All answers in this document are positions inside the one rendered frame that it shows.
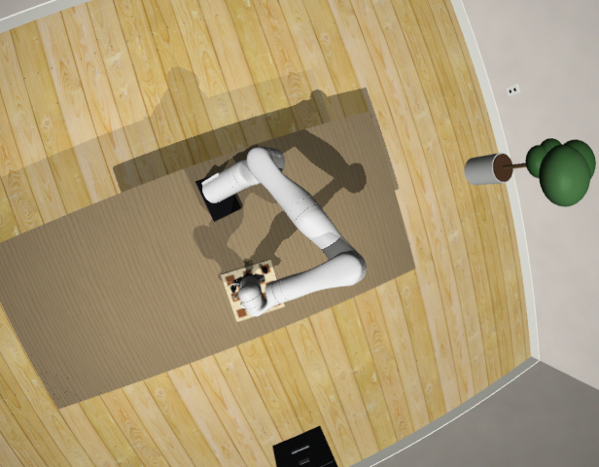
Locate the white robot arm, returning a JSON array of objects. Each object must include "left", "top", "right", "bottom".
[{"left": 201, "top": 147, "right": 367, "bottom": 316}]

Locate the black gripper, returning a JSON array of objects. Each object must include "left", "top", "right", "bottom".
[{"left": 232, "top": 273, "right": 265, "bottom": 288}]

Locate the brown and cream chessboard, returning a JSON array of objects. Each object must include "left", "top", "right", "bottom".
[{"left": 221, "top": 260, "right": 277, "bottom": 322}]

